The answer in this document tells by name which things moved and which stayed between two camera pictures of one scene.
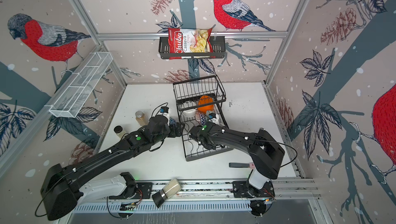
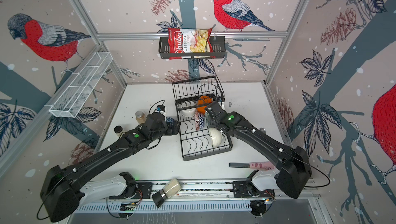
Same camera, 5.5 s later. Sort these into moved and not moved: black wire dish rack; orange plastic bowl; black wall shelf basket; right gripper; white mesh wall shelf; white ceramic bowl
Moved: white ceramic bowl; right gripper
Not moved: white mesh wall shelf; black wire dish rack; orange plastic bowl; black wall shelf basket
